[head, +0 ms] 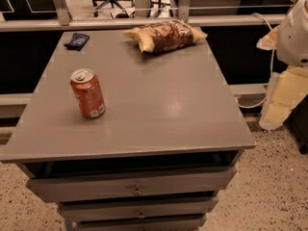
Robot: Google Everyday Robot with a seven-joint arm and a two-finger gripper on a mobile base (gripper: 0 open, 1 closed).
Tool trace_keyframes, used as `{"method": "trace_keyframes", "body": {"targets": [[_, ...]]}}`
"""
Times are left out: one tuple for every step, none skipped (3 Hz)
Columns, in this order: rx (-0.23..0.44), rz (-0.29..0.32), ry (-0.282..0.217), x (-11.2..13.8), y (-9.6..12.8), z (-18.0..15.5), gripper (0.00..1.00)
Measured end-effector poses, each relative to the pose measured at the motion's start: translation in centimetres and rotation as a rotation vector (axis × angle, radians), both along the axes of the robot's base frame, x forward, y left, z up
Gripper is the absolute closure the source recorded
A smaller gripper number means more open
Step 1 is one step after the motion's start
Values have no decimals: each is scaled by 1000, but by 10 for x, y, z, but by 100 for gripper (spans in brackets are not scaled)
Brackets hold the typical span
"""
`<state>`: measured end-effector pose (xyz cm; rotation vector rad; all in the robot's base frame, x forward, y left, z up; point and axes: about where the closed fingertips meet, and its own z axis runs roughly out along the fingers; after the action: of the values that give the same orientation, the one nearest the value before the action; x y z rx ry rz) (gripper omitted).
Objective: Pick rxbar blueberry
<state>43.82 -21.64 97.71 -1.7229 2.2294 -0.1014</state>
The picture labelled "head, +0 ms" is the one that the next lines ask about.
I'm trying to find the grey drawer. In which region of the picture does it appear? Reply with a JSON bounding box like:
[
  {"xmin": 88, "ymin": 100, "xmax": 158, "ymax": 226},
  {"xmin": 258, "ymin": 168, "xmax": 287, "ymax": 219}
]
[
  {"xmin": 27, "ymin": 167, "xmax": 236, "ymax": 202},
  {"xmin": 59, "ymin": 196, "xmax": 218, "ymax": 222},
  {"xmin": 66, "ymin": 214, "xmax": 206, "ymax": 231}
]

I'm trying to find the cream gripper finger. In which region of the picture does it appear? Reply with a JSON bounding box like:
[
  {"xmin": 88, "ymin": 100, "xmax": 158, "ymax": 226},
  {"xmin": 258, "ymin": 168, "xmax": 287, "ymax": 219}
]
[
  {"xmin": 259, "ymin": 65, "xmax": 308, "ymax": 130},
  {"xmin": 256, "ymin": 26, "xmax": 279, "ymax": 50}
]

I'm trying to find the grey drawer cabinet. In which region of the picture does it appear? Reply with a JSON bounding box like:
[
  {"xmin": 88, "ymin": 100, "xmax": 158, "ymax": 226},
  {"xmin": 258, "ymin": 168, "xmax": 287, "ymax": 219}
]
[{"xmin": 0, "ymin": 28, "xmax": 257, "ymax": 231}]

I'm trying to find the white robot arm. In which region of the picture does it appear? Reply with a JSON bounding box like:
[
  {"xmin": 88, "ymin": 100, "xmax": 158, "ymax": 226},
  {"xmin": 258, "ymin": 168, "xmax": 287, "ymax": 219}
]
[{"xmin": 257, "ymin": 0, "xmax": 308, "ymax": 130}]

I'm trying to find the orange soda can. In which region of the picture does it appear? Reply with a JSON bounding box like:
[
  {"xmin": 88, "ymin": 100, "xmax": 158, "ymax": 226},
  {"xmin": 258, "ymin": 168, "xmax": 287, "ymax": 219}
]
[{"xmin": 70, "ymin": 68, "xmax": 105, "ymax": 118}]

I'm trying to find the middle grey drawer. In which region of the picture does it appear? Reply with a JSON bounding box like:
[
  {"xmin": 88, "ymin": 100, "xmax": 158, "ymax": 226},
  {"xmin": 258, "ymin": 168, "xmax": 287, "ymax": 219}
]
[{"xmin": 59, "ymin": 196, "xmax": 218, "ymax": 222}]

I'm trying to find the blue rxbar blueberry bar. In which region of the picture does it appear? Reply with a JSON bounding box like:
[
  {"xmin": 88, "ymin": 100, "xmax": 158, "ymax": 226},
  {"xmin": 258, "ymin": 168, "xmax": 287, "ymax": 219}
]
[{"xmin": 64, "ymin": 33, "xmax": 90, "ymax": 51}]

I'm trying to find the brown chip bag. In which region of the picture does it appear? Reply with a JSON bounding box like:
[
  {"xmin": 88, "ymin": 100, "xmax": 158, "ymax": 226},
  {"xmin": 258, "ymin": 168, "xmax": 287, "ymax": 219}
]
[{"xmin": 123, "ymin": 20, "xmax": 207, "ymax": 53}]

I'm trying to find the top grey drawer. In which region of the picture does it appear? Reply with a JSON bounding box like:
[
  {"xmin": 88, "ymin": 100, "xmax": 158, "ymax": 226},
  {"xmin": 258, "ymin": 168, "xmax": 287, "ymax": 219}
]
[{"xmin": 27, "ymin": 167, "xmax": 236, "ymax": 202}]

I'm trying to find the grey metal railing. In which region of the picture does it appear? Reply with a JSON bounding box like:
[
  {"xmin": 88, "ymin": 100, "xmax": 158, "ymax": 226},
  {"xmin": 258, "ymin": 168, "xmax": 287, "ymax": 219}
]
[{"xmin": 0, "ymin": 0, "xmax": 298, "ymax": 32}]

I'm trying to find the bottom grey drawer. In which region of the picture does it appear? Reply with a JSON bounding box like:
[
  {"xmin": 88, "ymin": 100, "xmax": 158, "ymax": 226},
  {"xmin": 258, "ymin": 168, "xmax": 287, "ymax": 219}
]
[{"xmin": 66, "ymin": 214, "xmax": 206, "ymax": 231}]

